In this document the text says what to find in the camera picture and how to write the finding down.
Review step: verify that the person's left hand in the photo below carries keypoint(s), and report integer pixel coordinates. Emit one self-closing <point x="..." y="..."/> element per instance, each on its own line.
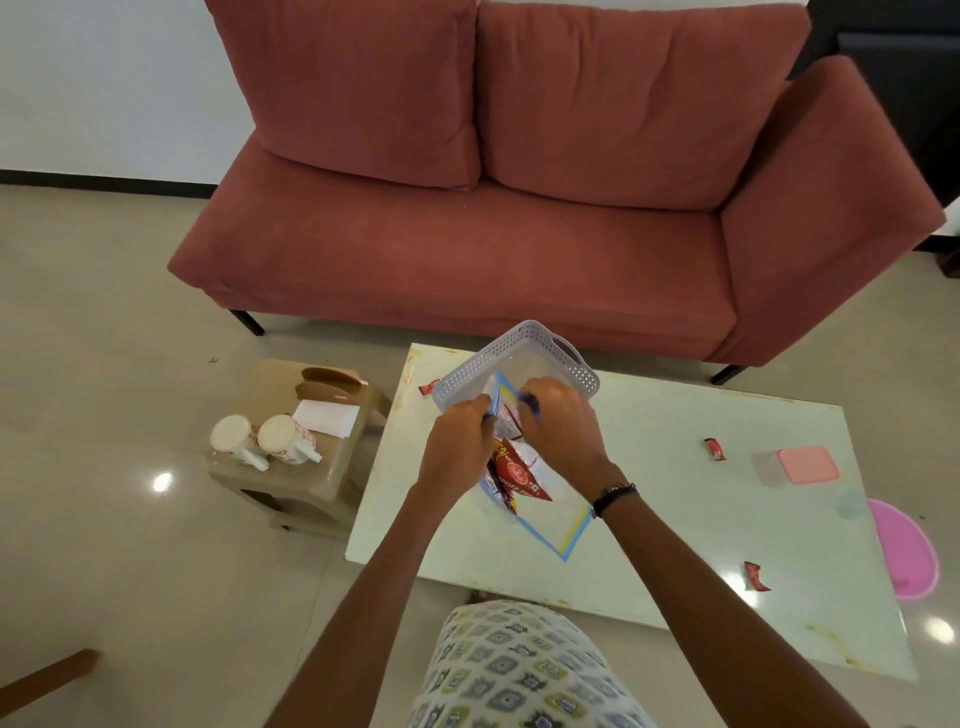
<point x="454" y="450"/>

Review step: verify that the person's right hand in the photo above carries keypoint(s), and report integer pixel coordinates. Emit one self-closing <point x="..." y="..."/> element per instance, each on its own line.
<point x="566" y="435"/>

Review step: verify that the yellow red snack packet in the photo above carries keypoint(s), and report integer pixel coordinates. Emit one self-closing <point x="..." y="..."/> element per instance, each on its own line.
<point x="517" y="472"/>

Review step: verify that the red candy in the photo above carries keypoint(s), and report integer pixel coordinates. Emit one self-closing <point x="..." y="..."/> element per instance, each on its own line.
<point x="756" y="576"/>
<point x="715" y="448"/>
<point x="428" y="387"/>

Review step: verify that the clear blue-sealed zip bag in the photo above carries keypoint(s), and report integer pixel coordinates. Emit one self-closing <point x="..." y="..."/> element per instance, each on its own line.
<point x="555" y="517"/>

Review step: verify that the grey plastic tray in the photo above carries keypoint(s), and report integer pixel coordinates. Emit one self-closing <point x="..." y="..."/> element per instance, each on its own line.
<point x="517" y="345"/>

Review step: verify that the wooden napkin holder with napkins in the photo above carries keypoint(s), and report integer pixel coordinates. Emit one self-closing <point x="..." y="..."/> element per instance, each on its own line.
<point x="330" y="384"/>

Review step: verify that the white floral mug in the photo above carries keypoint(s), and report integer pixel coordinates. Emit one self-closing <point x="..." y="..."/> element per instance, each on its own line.
<point x="281" y="436"/>
<point x="231" y="436"/>

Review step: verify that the person's right forearm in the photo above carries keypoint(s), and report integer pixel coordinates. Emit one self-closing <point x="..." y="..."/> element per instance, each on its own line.
<point x="712" y="622"/>

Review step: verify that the person's left forearm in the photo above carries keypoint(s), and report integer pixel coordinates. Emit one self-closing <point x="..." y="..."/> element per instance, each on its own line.
<point x="367" y="615"/>

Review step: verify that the beige plastic stool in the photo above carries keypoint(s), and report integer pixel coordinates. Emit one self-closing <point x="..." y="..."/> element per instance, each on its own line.
<point x="330" y="472"/>

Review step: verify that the black sofa leg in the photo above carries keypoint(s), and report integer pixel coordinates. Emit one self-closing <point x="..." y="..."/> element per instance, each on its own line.
<point x="727" y="374"/>
<point x="247" y="322"/>

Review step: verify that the red fabric sofa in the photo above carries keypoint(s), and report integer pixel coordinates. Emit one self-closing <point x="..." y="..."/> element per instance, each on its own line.
<point x="450" y="247"/>

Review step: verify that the clear container with pink lid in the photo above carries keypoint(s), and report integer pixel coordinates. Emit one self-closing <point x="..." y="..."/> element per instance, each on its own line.
<point x="806" y="465"/>

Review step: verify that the red sofa back cushion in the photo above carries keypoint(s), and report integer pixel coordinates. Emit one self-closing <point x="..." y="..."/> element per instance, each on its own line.
<point x="352" y="82"/>
<point x="637" y="97"/>

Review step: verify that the pink plastic stool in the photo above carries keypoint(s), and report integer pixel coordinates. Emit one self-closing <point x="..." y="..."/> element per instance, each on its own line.
<point x="904" y="547"/>

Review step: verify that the brown wooden furniture leg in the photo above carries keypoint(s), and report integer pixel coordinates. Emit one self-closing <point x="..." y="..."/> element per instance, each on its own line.
<point x="45" y="682"/>

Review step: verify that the dark furniture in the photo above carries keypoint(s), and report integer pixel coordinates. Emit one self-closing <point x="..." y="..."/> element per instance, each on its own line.
<point x="900" y="75"/>

